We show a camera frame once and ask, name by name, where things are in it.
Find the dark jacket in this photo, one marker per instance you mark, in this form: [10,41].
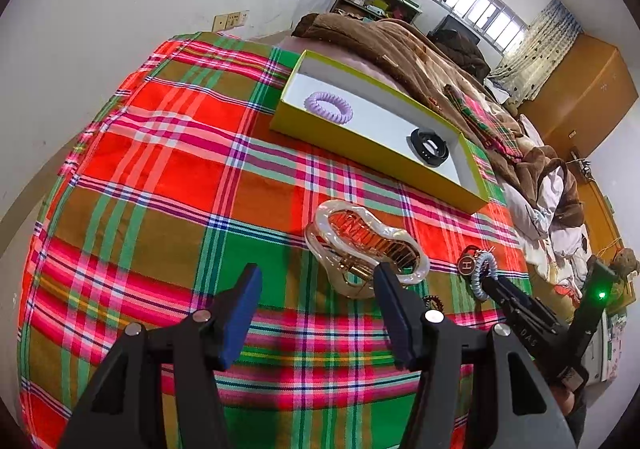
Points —
[460,54]

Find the black television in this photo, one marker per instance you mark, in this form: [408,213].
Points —
[452,26]

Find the brown plush toy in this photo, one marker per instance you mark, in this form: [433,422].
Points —
[625,261]

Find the wooden wardrobe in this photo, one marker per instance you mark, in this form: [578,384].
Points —
[590,89]

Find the folded plaid cloth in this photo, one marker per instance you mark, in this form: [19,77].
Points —
[480,114]

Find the wall socket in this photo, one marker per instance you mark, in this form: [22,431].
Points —
[230,20]

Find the person's right forearm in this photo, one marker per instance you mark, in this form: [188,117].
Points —
[572,414]

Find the black smart band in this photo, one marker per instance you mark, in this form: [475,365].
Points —
[417,141]

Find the white crumpled bedding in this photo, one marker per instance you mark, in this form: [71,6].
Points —
[550,194]

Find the plaid bed sheet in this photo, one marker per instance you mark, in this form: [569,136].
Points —
[165,169]

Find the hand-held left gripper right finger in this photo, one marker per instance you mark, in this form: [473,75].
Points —
[392,314]

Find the spotted curtain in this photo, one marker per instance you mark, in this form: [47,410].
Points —
[545,39]

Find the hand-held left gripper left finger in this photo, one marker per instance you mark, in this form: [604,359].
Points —
[245,314]

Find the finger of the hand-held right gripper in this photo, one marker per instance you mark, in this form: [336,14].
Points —
[522,324]
[525,301]

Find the yellow-green cardboard box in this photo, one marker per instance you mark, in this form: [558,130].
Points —
[380,129]

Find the pearly hair claw clip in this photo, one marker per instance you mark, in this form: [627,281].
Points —
[322,214]

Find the brown fleece blanket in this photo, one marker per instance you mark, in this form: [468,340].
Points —
[400,44]

